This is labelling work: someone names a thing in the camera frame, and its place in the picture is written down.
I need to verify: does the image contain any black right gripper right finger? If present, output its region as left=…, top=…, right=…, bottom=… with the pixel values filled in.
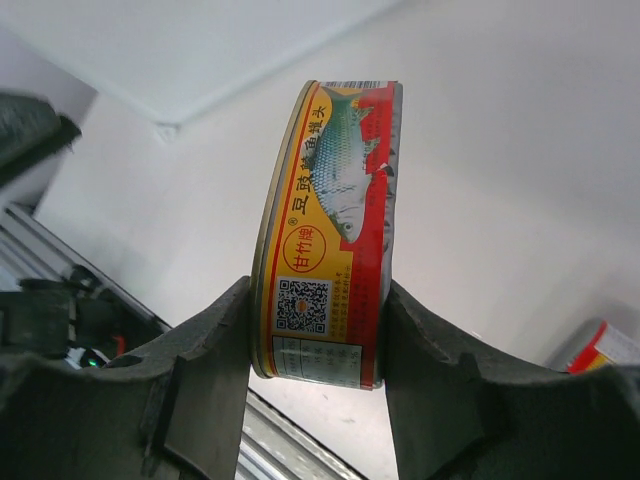
left=385, top=284, right=639, bottom=479

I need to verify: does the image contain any aluminium frame rail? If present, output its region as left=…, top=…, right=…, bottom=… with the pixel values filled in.
left=1, top=204, right=357, bottom=479

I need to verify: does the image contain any red sardine tin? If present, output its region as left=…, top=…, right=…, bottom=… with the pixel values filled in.
left=547, top=319, right=639, bottom=374
left=250, top=80, right=403, bottom=390

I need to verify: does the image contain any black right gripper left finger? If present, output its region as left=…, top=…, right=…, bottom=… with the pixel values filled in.
left=1, top=278, right=250, bottom=479

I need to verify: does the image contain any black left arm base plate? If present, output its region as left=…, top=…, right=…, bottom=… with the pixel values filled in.
left=1, top=265, right=169, bottom=370

